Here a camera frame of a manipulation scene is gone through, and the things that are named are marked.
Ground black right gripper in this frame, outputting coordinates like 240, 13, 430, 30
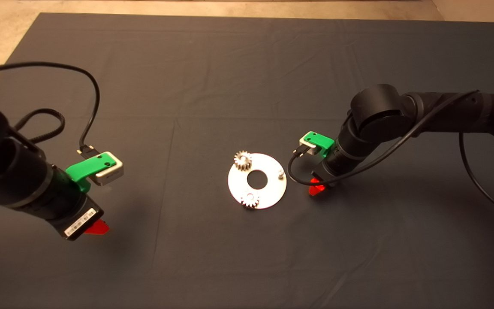
308, 163, 343, 197

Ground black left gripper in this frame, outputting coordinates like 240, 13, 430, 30
63, 191, 110, 241

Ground small steel planetary gear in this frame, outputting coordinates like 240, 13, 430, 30
241, 192, 259, 209
234, 150, 253, 171

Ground round metal carrier plate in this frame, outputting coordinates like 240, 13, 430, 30
228, 153, 287, 210

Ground dark grey table cloth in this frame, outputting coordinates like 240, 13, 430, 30
0, 13, 494, 309

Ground black right camera cable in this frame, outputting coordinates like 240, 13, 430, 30
288, 89, 494, 224

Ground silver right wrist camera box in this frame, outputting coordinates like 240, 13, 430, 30
299, 134, 319, 155

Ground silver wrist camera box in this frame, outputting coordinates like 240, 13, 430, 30
90, 151, 124, 186
299, 134, 319, 155

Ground green right camera mount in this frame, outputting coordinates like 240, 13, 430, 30
304, 132, 335, 158

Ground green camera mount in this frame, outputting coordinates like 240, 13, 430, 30
304, 132, 335, 158
66, 154, 117, 193

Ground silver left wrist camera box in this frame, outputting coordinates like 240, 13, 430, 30
90, 151, 124, 186

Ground green left camera mount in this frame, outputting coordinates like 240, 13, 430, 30
66, 154, 117, 193

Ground black braided left arm hose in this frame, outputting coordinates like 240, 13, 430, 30
13, 108, 66, 144

